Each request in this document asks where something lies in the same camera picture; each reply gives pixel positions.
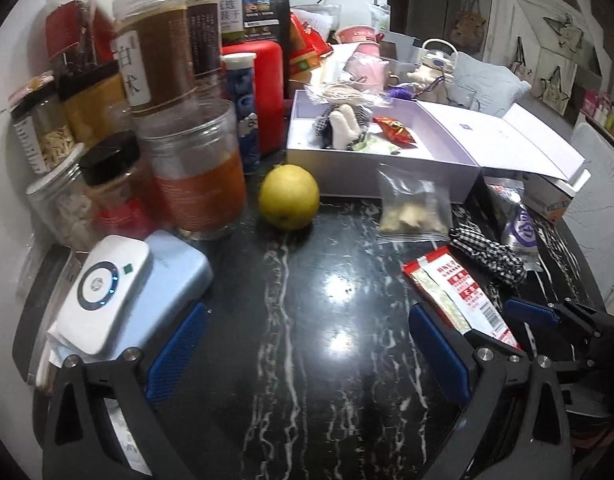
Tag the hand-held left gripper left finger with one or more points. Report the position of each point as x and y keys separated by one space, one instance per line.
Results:
x=177 y=355

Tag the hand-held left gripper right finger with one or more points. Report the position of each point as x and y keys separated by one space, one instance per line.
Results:
x=439 y=355

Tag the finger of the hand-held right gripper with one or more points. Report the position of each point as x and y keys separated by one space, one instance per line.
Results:
x=532 y=311

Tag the red white sachet packet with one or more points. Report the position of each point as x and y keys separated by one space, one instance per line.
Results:
x=452 y=290

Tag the black white gingham scrunchie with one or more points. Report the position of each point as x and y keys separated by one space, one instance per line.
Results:
x=487 y=255

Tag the purple white snack packet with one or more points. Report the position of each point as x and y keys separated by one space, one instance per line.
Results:
x=519 y=222

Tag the clear zip bag of snacks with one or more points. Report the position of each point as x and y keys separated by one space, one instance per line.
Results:
x=412 y=210

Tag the lavender gift box with lid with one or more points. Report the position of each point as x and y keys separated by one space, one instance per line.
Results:
x=347 y=175

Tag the green snack packet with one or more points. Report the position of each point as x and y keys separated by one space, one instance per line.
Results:
x=379 y=146

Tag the red cartoon snack packet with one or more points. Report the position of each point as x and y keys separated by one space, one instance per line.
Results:
x=397 y=131

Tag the beige plush toy gingham cloth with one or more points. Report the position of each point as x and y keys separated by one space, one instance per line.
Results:
x=344 y=127

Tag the clear bag of jute twine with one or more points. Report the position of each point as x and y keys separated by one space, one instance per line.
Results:
x=339 y=92

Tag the grey quilted chair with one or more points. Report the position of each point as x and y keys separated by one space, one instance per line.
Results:
x=597 y=185
x=492 y=85

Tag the light blue flat box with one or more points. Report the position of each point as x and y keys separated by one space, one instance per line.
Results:
x=182 y=270

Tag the printed tissue box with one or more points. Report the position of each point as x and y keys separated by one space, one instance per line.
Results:
x=547 y=197

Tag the white device with round button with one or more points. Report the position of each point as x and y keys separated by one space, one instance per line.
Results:
x=102 y=285

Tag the row of small bottles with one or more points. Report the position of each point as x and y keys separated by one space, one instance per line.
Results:
x=607 y=115

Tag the small spice jar black lid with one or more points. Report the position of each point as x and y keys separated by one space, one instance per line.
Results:
x=114 y=190

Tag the white tote bag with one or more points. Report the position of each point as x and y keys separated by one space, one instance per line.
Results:
x=554 y=87
x=519 y=60

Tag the clear jar white slices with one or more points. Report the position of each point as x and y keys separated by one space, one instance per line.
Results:
x=62 y=205

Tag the yellow lemon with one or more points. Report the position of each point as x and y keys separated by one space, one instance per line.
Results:
x=289 y=197

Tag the clear glass cup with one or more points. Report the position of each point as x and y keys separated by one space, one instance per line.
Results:
x=462 y=95

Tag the blue tube white cap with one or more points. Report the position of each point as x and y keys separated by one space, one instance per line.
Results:
x=242 y=110

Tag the purple ribbon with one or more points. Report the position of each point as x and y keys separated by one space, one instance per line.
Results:
x=401 y=92

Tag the white plush figure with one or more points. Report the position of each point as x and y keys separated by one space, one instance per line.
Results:
x=424 y=77

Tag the pink lid jar pale slices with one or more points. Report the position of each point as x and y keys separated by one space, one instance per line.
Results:
x=42 y=130

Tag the yellow jar black lid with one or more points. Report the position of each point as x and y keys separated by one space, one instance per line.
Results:
x=94 y=105

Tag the red canister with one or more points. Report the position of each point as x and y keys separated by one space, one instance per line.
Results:
x=267 y=95

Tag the brown patterned tote bag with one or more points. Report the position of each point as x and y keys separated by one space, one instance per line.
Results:
x=469 y=25

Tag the pink plastic bag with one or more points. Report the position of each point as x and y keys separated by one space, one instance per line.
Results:
x=367 y=67

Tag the white open box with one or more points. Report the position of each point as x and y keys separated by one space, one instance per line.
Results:
x=397 y=45

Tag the brown powder jar white label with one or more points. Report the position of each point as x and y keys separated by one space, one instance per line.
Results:
x=157 y=45

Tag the orange green snack box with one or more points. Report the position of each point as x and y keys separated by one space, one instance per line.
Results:
x=303 y=64

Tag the clear jar dark brown label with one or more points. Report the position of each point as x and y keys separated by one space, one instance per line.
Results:
x=207 y=35

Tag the pink cup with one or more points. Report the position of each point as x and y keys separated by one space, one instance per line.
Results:
x=359 y=35

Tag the green white pouch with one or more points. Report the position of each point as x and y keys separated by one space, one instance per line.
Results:
x=379 y=15

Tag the clear jar red dried contents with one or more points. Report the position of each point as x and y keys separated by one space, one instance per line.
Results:
x=72 y=30

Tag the red snack bag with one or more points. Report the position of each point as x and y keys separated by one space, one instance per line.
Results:
x=309 y=35

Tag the black printed pouch bag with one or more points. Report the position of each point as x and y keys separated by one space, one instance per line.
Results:
x=267 y=10

